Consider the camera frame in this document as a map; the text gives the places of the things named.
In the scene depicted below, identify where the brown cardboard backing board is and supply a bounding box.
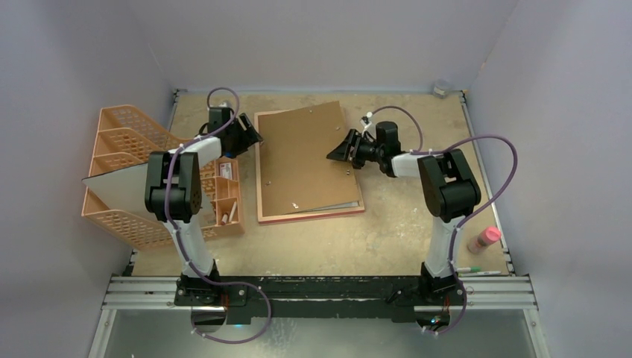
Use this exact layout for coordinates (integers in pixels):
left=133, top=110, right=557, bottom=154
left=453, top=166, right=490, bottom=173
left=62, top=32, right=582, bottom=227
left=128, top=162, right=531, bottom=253
left=258, top=101, right=361, bottom=219

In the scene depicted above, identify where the pink wooden photo frame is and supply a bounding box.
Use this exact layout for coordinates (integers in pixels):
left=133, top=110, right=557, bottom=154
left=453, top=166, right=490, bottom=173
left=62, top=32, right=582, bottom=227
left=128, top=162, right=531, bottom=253
left=253, top=109, right=367, bottom=226

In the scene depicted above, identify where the beach landscape photo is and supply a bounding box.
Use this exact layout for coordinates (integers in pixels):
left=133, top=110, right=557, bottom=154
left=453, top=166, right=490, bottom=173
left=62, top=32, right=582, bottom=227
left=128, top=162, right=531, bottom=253
left=291, top=200, right=364, bottom=214

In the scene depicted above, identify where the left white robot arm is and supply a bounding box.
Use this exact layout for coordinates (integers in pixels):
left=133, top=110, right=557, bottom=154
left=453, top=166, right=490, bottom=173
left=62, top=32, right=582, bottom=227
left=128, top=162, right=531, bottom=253
left=145, top=107, right=262, bottom=305

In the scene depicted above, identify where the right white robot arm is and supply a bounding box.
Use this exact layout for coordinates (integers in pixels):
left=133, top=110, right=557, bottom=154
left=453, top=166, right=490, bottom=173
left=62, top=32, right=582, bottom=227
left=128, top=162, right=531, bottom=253
left=326, top=121, right=481, bottom=304

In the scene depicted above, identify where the small red white box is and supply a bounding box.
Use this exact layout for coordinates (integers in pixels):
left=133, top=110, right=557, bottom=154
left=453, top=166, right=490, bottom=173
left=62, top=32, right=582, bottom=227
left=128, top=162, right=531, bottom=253
left=218, top=162, right=234, bottom=180

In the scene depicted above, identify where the white marker in organizer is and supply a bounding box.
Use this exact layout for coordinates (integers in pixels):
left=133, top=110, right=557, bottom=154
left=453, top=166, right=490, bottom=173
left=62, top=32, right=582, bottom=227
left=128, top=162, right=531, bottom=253
left=218, top=199, right=238, bottom=225

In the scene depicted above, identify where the small clear jar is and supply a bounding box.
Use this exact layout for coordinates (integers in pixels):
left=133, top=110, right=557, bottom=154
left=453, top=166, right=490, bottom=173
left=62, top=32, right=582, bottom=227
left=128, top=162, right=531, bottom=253
left=432, top=78, right=452, bottom=99

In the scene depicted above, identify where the orange plastic desk organizer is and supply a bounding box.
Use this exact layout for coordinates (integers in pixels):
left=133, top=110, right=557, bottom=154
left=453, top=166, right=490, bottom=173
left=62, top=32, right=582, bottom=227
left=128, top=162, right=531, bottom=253
left=81, top=104, right=244, bottom=250

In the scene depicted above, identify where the grey paper sheet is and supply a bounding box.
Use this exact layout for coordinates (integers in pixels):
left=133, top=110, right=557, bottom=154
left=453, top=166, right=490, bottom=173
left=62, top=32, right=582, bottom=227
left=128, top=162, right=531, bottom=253
left=82, top=163, right=216, bottom=229

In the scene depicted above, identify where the pink glue bottle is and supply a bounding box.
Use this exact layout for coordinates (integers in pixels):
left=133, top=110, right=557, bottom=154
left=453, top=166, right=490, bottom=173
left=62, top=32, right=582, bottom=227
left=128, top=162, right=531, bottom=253
left=467, top=226, right=502, bottom=254

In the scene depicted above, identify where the green white marker pen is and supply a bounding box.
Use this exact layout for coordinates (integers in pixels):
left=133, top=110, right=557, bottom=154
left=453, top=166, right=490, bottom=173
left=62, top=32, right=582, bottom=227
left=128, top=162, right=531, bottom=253
left=456, top=266, right=481, bottom=274

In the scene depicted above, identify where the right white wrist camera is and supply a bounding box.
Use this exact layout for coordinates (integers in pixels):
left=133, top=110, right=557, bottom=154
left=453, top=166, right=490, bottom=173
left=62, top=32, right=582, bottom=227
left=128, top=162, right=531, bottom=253
left=360, top=112, right=373, bottom=133

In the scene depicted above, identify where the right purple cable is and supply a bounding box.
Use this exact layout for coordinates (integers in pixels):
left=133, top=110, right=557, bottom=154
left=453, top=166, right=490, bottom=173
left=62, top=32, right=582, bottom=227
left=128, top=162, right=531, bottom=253
left=367, top=104, right=519, bottom=337

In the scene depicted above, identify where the black mounting rail base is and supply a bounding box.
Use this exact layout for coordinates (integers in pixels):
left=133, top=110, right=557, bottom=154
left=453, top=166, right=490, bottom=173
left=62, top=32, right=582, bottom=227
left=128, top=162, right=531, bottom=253
left=174, top=275, right=464, bottom=327

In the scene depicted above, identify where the aluminium table frame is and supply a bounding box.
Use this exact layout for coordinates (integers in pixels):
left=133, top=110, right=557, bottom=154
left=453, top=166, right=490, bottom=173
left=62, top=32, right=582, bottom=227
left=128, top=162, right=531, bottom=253
left=89, top=92, right=548, bottom=357

